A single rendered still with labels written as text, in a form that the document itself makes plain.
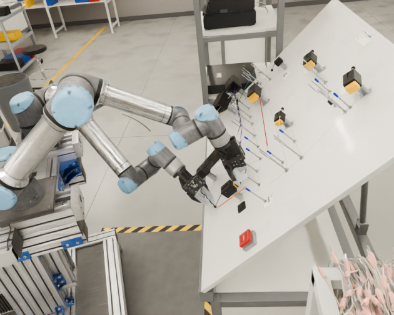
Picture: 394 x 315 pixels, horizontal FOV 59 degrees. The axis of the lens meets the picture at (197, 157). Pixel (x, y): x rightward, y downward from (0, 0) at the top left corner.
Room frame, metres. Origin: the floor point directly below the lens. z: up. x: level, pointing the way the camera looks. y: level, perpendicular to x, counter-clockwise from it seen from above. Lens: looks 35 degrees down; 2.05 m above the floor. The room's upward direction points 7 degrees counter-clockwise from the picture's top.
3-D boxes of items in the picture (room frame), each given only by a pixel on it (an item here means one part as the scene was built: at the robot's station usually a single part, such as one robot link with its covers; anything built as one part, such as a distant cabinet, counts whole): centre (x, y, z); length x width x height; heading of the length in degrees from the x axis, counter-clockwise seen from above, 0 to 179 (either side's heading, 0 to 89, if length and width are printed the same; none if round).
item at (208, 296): (1.37, -0.04, 0.83); 1.18 x 0.06 x 0.06; 173
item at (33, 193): (1.11, 0.71, 1.21); 0.15 x 0.15 x 0.10
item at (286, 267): (1.33, -0.36, 0.60); 1.17 x 0.58 x 0.40; 173
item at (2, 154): (1.10, 0.71, 1.33); 0.13 x 0.12 x 0.14; 8
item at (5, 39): (6.13, 2.87, 0.54); 0.99 x 0.50 x 1.08; 175
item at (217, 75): (2.21, -0.29, 1.09); 0.35 x 0.33 x 0.07; 173
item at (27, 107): (1.60, 0.80, 1.33); 0.13 x 0.12 x 0.14; 140
